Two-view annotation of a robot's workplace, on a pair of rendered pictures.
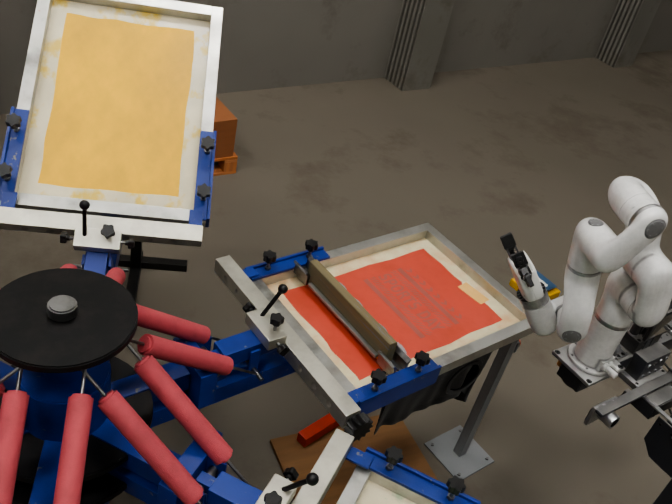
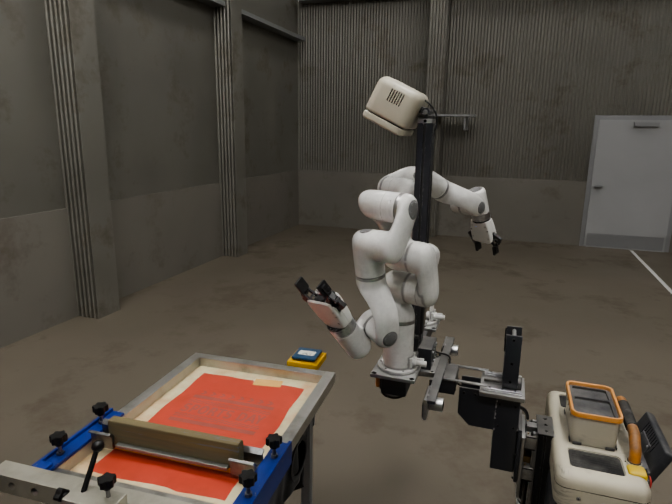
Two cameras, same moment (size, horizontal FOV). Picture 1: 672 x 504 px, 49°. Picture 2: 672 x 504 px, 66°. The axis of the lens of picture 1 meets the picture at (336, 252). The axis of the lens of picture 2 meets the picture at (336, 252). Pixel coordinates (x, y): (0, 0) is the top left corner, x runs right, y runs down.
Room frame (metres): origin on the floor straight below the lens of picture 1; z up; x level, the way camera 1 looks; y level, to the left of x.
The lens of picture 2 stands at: (0.39, 0.18, 1.86)
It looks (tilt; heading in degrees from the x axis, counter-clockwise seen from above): 13 degrees down; 330
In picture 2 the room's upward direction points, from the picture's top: 1 degrees clockwise
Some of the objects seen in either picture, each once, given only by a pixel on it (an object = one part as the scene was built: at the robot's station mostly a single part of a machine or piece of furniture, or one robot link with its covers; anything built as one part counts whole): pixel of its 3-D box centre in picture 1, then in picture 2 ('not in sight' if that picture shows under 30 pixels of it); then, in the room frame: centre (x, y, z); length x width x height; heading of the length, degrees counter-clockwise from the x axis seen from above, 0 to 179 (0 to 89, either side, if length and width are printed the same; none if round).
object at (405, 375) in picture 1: (394, 386); (262, 483); (1.48, -0.25, 0.98); 0.30 x 0.05 x 0.07; 134
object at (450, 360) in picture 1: (396, 303); (212, 419); (1.85, -0.23, 0.97); 0.79 x 0.58 x 0.04; 134
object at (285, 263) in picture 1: (287, 269); (83, 445); (1.88, 0.14, 0.98); 0.30 x 0.05 x 0.07; 134
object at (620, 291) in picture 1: (626, 298); (403, 296); (1.59, -0.76, 1.37); 0.13 x 0.10 x 0.16; 22
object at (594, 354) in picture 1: (604, 342); (403, 344); (1.59, -0.77, 1.21); 0.16 x 0.13 x 0.15; 41
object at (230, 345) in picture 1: (246, 345); not in sight; (1.46, 0.18, 1.02); 0.17 x 0.06 x 0.05; 134
